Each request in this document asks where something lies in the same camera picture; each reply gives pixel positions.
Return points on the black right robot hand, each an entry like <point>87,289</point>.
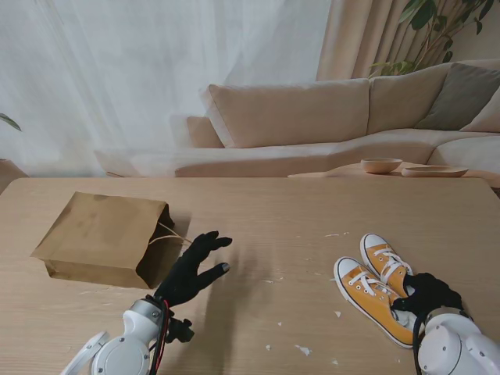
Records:
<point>433,297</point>

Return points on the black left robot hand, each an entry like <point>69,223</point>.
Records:
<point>183,273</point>

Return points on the yellow canvas sneaker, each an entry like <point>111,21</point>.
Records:
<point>377,250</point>
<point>363,293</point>

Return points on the brown paper bag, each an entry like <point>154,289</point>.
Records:
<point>97,230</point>

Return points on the shallow wooden tray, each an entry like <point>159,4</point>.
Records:
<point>433,172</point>

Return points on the light wooden bowl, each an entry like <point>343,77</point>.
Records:
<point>381,166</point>

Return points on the light wooden side table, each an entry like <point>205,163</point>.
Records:
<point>347,172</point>

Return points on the light beige cushion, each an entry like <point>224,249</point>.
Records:
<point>486,117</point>

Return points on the beige sofa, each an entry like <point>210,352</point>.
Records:
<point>289,113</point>

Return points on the grey cushion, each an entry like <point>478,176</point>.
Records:
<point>457,97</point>

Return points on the brown plant pot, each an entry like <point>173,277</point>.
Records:
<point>8,173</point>

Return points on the white sheer curtain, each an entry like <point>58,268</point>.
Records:
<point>117,78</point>

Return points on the small green plant leaf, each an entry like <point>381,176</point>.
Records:
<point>9,121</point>

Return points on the beige curtain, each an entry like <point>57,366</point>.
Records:
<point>351,39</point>

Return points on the green leafy houseplant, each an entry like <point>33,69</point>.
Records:
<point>423,11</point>

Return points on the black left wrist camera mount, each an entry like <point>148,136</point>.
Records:
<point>181,330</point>

